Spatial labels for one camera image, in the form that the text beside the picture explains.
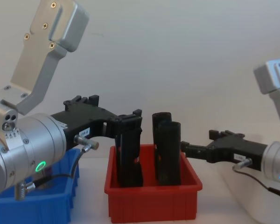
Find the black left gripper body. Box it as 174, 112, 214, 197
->
51, 106, 119, 151

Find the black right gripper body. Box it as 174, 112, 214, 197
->
206, 138, 268, 173

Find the white plastic bin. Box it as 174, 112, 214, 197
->
209, 127, 280, 224

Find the red plastic bin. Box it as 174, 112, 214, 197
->
104, 144, 203, 223

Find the blue plastic bin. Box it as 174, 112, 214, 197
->
0, 148, 81, 224

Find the thin dark left gripper cable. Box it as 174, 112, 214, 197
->
18, 136, 100, 189

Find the thin dark gripper cable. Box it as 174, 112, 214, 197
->
232, 158, 280, 199
18, 136, 100, 189

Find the thin dark right gripper cable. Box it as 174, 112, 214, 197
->
232, 158, 280, 199

